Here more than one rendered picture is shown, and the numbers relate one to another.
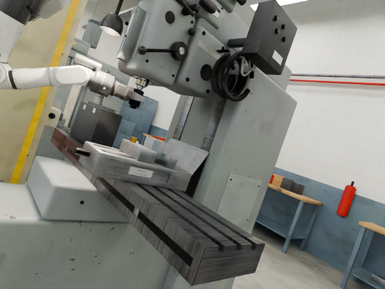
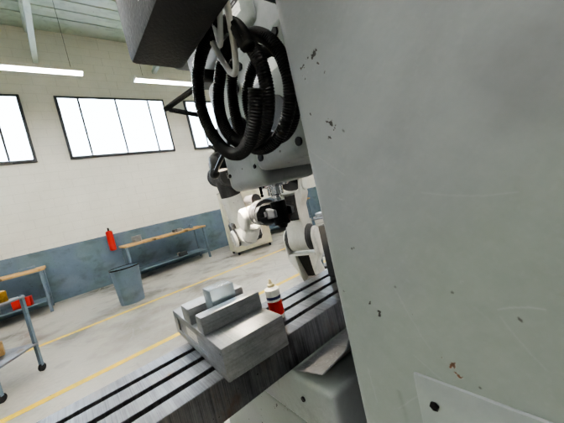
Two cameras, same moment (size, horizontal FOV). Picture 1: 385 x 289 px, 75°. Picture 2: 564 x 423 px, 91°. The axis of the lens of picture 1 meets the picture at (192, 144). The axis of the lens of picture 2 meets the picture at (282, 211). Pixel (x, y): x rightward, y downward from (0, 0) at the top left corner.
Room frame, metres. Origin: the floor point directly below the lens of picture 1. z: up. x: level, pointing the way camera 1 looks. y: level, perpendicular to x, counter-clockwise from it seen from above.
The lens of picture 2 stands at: (1.12, -0.52, 1.28)
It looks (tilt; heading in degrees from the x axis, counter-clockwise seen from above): 4 degrees down; 94
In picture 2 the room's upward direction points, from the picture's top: 13 degrees counter-clockwise
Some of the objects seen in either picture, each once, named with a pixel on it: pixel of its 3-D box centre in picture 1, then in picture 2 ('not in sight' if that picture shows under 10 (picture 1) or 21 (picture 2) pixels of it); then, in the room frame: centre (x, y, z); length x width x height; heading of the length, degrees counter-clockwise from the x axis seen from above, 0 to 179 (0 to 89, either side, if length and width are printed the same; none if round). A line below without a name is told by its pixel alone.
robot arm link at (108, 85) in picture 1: (114, 89); (268, 212); (1.01, 0.37, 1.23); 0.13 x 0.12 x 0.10; 28
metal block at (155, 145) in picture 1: (153, 147); (220, 296); (0.88, 0.12, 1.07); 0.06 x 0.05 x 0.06; 40
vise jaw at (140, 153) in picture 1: (137, 151); (213, 302); (0.84, 0.17, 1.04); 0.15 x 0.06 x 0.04; 40
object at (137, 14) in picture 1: (130, 34); not in sight; (0.98, 0.37, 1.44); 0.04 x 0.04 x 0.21; 43
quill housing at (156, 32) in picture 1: (156, 43); (262, 129); (1.06, 0.28, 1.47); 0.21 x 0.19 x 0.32; 43
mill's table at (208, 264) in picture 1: (117, 173); (288, 322); (1.01, 0.25, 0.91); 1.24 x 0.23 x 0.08; 43
